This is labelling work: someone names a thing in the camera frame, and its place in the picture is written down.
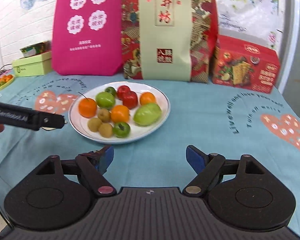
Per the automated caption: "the yellow fruit tray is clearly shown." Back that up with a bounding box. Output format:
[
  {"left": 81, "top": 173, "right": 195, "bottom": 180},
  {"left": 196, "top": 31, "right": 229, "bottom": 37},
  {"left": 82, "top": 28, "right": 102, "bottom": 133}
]
[{"left": 0, "top": 74, "right": 15, "bottom": 91}]

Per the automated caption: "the light blue printed tablecloth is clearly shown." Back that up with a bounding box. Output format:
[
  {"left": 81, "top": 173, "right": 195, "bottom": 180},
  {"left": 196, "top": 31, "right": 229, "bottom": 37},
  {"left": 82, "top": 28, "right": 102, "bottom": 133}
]
[{"left": 0, "top": 80, "right": 300, "bottom": 235}]

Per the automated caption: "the red tomato fruit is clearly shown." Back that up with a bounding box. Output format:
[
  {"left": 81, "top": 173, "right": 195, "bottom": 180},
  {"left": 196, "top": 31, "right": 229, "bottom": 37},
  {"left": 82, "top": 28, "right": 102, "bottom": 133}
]
[{"left": 116, "top": 85, "right": 130, "bottom": 100}]

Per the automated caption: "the small orange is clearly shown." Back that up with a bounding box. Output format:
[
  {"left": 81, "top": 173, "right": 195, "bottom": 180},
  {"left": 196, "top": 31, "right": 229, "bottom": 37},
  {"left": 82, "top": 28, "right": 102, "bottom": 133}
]
[{"left": 139, "top": 92, "right": 157, "bottom": 106}]

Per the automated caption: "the orange with stem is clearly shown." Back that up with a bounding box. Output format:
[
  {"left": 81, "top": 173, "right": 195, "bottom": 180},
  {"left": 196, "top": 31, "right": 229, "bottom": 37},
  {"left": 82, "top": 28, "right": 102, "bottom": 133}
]
[{"left": 78, "top": 93, "right": 97, "bottom": 118}]

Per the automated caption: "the white ceramic plate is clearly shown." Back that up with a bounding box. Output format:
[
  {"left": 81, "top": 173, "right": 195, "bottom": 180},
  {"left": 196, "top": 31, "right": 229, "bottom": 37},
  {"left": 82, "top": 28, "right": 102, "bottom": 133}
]
[{"left": 69, "top": 81, "right": 171, "bottom": 144}]

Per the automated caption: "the orange tangerine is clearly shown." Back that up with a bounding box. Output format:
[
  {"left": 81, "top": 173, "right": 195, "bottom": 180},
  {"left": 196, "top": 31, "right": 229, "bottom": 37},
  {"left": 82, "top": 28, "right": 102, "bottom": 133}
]
[{"left": 110, "top": 105, "right": 130, "bottom": 123}]

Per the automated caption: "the red patterned gift bag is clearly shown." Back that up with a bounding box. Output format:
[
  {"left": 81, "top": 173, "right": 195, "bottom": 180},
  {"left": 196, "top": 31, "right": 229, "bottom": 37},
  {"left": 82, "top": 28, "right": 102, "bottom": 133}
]
[{"left": 121, "top": 0, "right": 218, "bottom": 83}]

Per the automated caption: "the magenta tote bag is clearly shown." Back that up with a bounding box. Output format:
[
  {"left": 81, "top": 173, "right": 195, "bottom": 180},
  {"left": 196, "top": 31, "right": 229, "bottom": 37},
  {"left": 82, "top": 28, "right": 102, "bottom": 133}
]
[{"left": 51, "top": 0, "right": 122, "bottom": 76}]

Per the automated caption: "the green instant noodle bowl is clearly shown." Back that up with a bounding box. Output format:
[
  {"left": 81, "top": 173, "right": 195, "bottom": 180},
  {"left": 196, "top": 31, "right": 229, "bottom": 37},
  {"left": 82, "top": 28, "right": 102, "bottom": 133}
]
[{"left": 20, "top": 41, "right": 51, "bottom": 57}]

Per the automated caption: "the red cracker box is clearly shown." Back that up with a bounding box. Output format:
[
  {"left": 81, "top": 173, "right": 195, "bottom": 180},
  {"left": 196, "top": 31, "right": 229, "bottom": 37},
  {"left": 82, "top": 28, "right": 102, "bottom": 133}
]
[{"left": 211, "top": 35, "right": 280, "bottom": 94}]

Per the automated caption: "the large green oval fruit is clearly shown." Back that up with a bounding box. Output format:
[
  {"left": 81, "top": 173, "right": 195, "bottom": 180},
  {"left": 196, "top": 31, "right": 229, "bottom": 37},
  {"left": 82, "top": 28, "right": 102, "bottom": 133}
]
[{"left": 133, "top": 103, "right": 162, "bottom": 126}]

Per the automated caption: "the green round fruit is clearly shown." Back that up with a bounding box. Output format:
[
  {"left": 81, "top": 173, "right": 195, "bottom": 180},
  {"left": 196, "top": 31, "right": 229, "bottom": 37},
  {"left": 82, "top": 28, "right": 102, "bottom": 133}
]
[{"left": 95, "top": 92, "right": 115, "bottom": 110}]

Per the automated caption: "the light green shoe box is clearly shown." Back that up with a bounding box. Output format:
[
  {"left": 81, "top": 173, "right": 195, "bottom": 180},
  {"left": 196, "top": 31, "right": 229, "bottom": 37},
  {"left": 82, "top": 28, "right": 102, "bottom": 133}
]
[{"left": 12, "top": 51, "right": 52, "bottom": 77}]

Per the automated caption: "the white floral plastic bag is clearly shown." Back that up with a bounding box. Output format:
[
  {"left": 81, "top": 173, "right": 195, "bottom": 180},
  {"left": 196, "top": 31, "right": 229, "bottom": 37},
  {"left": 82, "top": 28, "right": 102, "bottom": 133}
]
[{"left": 216, "top": 0, "right": 283, "bottom": 53}]

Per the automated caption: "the brown longan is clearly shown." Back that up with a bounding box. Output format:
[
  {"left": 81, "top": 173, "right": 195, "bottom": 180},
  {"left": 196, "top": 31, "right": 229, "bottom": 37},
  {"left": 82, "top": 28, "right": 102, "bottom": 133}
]
[
  {"left": 87, "top": 118, "right": 103, "bottom": 132},
  {"left": 97, "top": 108, "right": 111, "bottom": 123},
  {"left": 98, "top": 123, "right": 113, "bottom": 138}
]

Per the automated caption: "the red apple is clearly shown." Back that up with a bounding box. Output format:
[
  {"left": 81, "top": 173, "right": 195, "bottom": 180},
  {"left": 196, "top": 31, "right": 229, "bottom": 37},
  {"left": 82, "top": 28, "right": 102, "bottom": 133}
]
[{"left": 122, "top": 90, "right": 138, "bottom": 109}]

